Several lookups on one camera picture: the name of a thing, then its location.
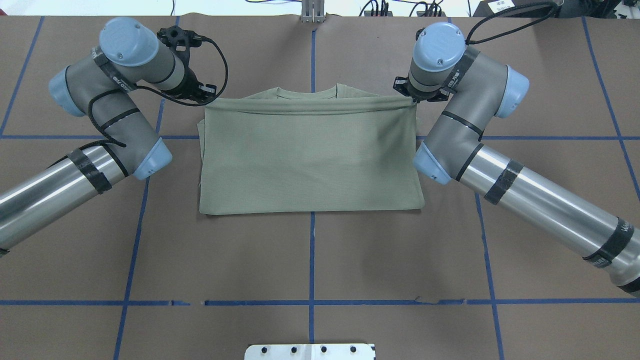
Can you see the far black relay board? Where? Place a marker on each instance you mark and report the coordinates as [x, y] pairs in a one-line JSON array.
[[375, 9]]

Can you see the near black relay board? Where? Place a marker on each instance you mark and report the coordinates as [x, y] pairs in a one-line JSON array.
[[427, 9]]

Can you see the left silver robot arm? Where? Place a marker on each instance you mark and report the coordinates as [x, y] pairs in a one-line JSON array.
[[128, 57]]

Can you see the black relay board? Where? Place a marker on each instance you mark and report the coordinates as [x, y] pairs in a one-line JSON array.
[[375, 9], [427, 9]]

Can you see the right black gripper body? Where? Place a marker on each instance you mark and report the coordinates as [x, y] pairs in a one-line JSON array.
[[411, 93]]

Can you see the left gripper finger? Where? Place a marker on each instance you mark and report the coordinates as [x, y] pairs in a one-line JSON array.
[[207, 90]]

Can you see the aluminium frame post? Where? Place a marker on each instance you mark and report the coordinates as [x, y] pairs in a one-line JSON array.
[[313, 11]]

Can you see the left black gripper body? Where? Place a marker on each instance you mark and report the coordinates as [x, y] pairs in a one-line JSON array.
[[188, 84]]

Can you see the black label box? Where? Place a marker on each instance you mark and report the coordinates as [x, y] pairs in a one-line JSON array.
[[486, 8]]

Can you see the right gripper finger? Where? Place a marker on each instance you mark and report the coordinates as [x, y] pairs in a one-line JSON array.
[[400, 85]]

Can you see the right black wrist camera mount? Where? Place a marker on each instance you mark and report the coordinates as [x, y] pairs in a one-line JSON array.
[[424, 34]]

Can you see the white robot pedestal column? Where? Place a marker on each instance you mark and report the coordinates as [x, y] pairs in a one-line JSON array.
[[312, 351]]

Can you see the green long sleeve shirt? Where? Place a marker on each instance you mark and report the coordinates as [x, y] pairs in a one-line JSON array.
[[341, 149]]

